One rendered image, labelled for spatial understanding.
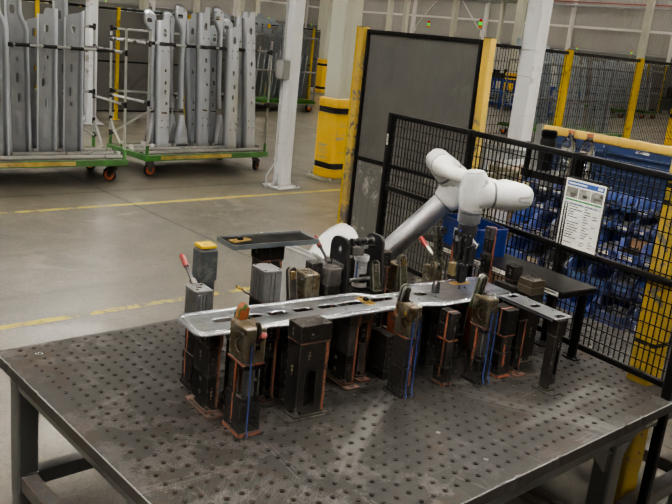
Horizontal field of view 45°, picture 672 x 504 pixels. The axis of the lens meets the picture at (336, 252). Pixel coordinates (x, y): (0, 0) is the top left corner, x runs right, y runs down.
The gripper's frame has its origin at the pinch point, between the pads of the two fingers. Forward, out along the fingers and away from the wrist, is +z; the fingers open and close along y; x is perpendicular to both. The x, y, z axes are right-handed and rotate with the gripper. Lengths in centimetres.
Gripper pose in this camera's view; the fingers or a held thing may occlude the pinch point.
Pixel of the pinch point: (461, 273)
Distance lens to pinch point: 322.4
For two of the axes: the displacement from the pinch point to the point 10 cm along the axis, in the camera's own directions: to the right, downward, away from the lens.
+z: -1.0, 9.6, 2.6
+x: -8.2, 0.7, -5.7
